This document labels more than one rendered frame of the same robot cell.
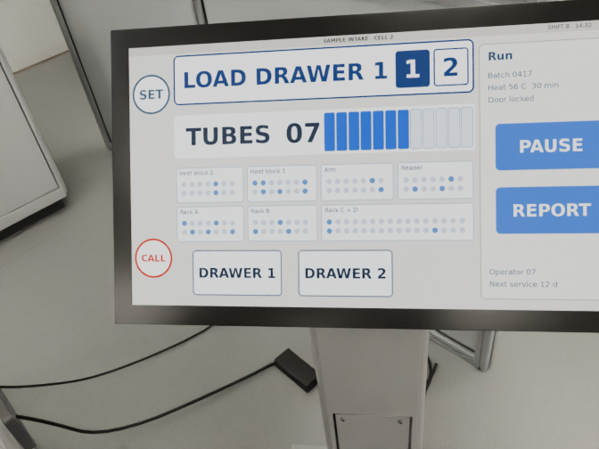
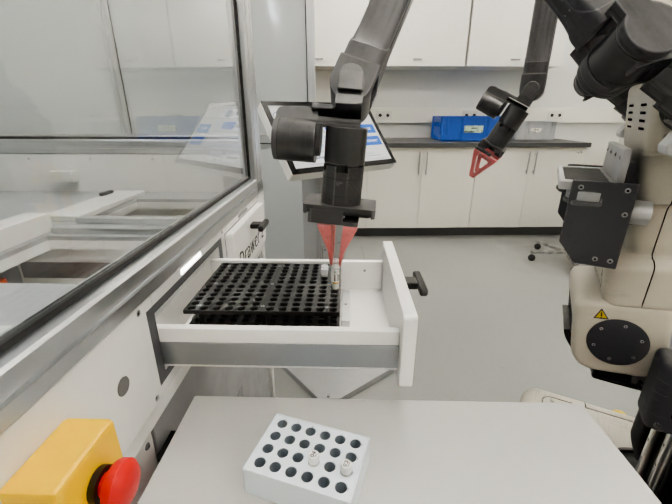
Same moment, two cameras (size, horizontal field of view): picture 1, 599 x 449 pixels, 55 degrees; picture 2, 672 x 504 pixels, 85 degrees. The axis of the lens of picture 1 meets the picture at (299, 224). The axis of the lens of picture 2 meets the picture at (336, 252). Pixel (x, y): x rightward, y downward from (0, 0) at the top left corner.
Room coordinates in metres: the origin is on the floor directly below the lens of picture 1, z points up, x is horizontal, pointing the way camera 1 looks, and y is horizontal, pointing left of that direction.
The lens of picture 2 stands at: (-0.52, 1.10, 1.16)
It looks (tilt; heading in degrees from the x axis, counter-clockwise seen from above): 21 degrees down; 310
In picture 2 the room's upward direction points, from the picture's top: straight up
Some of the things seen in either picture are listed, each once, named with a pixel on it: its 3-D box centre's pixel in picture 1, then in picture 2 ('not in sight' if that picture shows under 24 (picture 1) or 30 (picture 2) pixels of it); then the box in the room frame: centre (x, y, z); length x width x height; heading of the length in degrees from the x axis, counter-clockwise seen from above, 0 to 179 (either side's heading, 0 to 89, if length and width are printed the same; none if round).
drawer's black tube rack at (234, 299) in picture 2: not in sight; (273, 301); (-0.09, 0.74, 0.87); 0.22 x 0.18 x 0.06; 38
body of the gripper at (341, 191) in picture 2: not in sight; (342, 189); (-0.19, 0.68, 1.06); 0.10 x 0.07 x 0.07; 34
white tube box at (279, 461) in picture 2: not in sight; (309, 464); (-0.29, 0.87, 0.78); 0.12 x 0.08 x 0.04; 22
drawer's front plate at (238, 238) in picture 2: not in sight; (248, 237); (0.20, 0.57, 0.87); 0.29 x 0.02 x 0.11; 128
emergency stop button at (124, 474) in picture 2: not in sight; (114, 484); (-0.24, 1.05, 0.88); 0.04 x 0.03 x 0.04; 128
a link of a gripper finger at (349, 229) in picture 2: not in sight; (333, 235); (-0.18, 0.69, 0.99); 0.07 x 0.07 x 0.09; 34
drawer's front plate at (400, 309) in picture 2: not in sight; (394, 300); (-0.25, 0.62, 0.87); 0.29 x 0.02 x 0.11; 128
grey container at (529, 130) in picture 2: not in sight; (528, 130); (0.48, -3.11, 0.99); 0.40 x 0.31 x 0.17; 41
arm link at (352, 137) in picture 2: not in sight; (341, 144); (-0.19, 0.68, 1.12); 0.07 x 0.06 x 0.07; 36
